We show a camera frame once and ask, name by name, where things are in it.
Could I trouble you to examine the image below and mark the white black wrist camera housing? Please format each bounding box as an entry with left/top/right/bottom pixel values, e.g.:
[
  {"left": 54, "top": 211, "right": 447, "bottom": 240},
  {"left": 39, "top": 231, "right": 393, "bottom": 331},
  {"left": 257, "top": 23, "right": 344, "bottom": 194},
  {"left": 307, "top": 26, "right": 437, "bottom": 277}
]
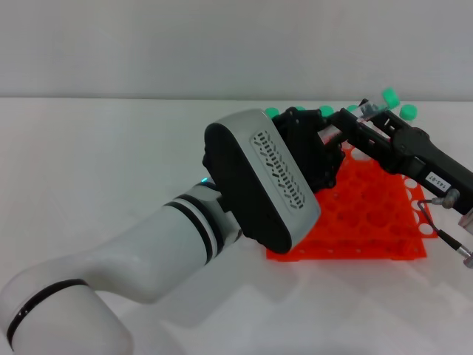
[{"left": 202, "top": 108, "right": 321, "bottom": 255}]

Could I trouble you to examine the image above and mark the orange test tube rack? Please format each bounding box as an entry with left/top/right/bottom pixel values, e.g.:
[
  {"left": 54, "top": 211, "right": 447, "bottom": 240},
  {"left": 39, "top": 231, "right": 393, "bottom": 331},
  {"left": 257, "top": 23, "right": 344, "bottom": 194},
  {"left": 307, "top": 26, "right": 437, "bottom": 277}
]
[{"left": 265, "top": 142, "right": 428, "bottom": 263}]

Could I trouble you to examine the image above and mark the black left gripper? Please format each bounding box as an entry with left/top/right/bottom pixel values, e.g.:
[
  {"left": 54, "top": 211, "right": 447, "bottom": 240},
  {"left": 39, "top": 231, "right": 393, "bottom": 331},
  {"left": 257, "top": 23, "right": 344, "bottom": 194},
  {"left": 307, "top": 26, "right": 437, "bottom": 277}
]
[{"left": 272, "top": 106, "right": 351, "bottom": 194}]

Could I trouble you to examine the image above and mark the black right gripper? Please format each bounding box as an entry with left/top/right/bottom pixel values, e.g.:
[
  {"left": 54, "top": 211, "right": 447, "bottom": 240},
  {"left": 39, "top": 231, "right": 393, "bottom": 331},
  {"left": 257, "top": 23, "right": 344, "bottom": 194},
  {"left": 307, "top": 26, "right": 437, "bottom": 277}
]
[{"left": 330, "top": 97, "right": 473, "bottom": 216}]

